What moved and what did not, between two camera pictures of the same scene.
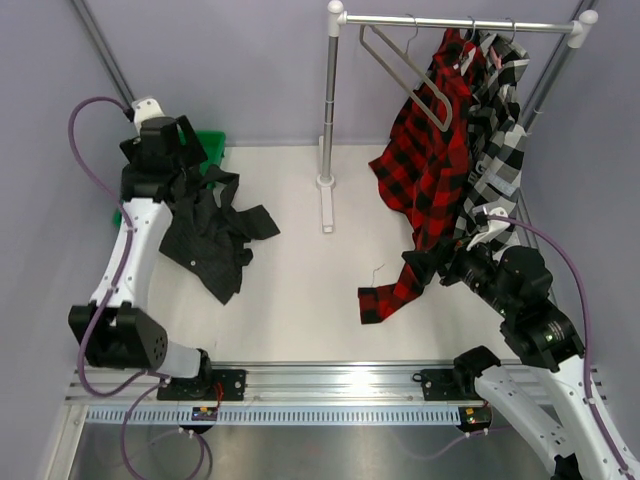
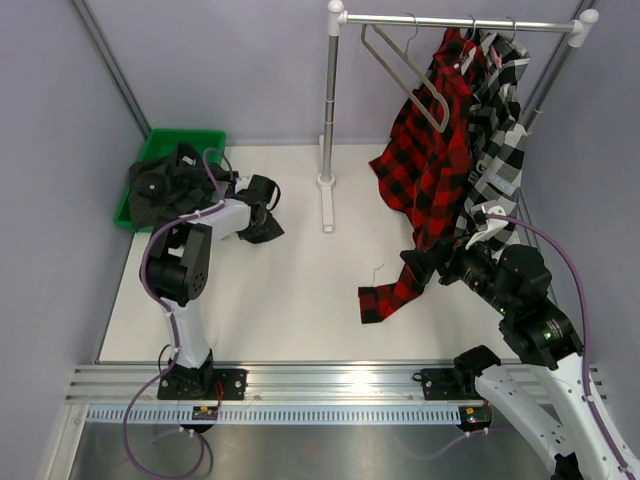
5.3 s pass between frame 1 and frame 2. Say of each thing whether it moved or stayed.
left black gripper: moved
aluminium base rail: stayed
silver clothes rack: stayed
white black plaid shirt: stayed
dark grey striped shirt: moved
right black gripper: stayed
